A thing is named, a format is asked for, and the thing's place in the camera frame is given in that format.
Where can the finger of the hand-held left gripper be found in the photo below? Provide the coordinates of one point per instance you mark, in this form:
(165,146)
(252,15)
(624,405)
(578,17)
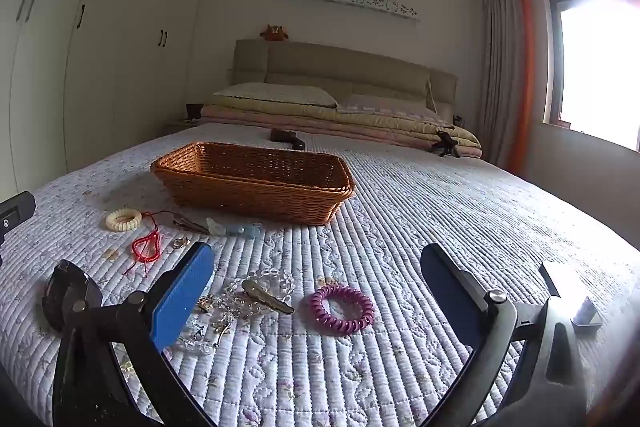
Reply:
(15,209)

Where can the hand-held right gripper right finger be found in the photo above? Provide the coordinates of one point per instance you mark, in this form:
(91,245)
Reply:
(450,294)

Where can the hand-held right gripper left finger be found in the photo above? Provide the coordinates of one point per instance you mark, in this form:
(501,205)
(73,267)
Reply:
(185,292)

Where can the dark metal hair clip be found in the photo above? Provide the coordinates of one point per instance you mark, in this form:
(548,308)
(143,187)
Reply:
(192,225)

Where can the light blue hair claw clip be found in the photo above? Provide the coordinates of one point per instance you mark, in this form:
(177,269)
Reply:
(235,229)

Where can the silver metal hair clip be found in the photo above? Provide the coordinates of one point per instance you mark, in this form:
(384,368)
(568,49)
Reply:
(267,298)

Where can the brown wicker basket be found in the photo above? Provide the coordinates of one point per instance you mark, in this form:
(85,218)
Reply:
(260,194)

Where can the floral quilted bedspread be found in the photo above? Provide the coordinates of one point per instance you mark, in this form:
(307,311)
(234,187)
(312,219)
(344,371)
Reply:
(425,217)

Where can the small beige earrings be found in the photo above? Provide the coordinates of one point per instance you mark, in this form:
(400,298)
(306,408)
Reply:
(112,253)

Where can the small black object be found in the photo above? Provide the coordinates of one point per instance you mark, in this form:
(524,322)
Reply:
(444,143)

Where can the dark nightstand item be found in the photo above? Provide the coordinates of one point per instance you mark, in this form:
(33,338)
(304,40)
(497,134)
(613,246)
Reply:
(192,111)

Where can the dark brown object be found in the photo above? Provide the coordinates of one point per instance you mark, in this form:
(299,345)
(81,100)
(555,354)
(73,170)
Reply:
(286,137)

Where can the folded pink quilt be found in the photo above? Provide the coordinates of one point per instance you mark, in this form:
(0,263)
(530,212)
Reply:
(250,117)

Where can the white wardrobe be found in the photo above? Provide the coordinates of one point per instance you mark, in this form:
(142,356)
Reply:
(125,37)

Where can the cream pillow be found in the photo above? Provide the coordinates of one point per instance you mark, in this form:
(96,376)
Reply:
(275,93)

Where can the orange curtain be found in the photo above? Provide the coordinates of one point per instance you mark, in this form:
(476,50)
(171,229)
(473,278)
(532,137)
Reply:
(525,82)

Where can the grey curtain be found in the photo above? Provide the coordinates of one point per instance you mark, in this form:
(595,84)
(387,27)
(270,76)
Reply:
(495,57)

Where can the beige padded headboard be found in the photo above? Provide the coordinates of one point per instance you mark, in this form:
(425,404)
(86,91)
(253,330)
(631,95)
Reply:
(350,64)

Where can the window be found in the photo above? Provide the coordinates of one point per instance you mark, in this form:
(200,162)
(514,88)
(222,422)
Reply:
(595,67)

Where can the brown plush toy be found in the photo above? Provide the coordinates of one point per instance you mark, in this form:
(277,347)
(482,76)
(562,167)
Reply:
(274,33)

